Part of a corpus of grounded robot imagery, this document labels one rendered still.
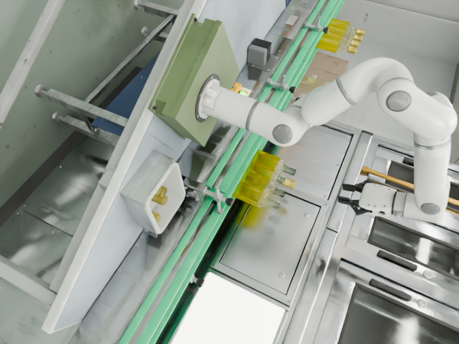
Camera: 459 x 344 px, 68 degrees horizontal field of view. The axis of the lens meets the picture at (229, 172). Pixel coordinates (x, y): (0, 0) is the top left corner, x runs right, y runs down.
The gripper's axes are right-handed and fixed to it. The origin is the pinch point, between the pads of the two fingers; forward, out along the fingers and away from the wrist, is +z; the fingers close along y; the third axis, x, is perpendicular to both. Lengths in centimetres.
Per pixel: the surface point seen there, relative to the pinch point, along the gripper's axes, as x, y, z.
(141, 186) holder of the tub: 35, -35, 45
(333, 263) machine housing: -31.5, -12.0, 4.0
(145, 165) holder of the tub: 36, -28, 48
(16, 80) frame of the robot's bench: 60, -21, 100
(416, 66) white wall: -330, 544, 47
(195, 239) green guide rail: 3, -33, 43
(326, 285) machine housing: -31.6, -21.3, 3.8
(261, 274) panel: -21.3, -28.9, 25.2
